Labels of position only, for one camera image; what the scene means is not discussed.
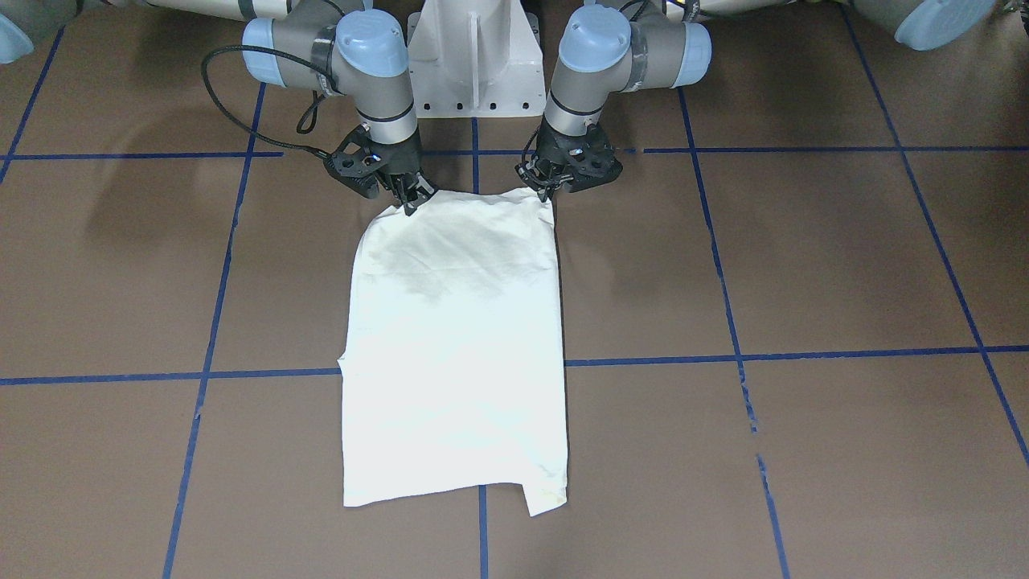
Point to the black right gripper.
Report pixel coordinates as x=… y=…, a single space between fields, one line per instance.
x=401 y=164

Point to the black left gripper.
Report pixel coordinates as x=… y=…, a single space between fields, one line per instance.
x=549 y=160

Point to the cream long sleeve shirt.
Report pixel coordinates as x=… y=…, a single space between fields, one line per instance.
x=453 y=367

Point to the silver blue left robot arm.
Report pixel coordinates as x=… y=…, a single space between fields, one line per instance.
x=613 y=47

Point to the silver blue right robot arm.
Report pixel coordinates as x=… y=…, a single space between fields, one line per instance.
x=335 y=48

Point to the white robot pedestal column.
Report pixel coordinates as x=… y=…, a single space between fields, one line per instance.
x=476 y=59

